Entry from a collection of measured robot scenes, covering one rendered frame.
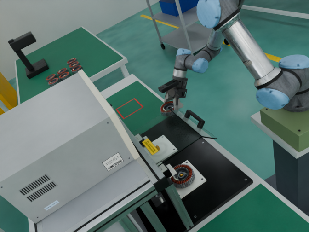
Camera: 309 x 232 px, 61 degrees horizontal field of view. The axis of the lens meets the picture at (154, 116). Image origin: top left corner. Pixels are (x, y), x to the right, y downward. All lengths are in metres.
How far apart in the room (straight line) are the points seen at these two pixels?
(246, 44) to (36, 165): 0.84
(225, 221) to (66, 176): 0.62
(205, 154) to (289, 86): 0.48
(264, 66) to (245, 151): 1.27
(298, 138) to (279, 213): 0.32
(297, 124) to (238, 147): 1.11
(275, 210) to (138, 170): 0.55
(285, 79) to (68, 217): 0.92
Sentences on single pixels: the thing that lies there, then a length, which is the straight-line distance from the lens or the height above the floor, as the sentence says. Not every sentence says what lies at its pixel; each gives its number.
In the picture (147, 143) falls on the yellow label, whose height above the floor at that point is 1.07.
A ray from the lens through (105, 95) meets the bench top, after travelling 2.12.
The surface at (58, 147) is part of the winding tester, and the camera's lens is 0.79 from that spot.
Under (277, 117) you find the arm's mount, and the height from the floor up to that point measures 0.84.
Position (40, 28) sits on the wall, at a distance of 6.16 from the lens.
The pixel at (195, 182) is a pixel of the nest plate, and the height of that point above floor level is 0.78.
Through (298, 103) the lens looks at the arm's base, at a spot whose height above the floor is 0.88.
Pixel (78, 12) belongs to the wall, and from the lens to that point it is 6.23.
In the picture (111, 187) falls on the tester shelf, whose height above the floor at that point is 1.11.
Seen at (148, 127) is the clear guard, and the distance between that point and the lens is 1.08.
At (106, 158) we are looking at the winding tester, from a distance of 0.86.
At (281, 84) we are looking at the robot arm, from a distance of 1.13.
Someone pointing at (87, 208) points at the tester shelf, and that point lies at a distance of 0.87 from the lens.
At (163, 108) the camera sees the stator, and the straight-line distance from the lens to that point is 1.54.
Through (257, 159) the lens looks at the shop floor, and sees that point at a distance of 2.22.
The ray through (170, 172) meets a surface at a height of 0.90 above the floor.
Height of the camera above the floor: 1.73
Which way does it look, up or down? 36 degrees down
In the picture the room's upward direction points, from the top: 24 degrees counter-clockwise
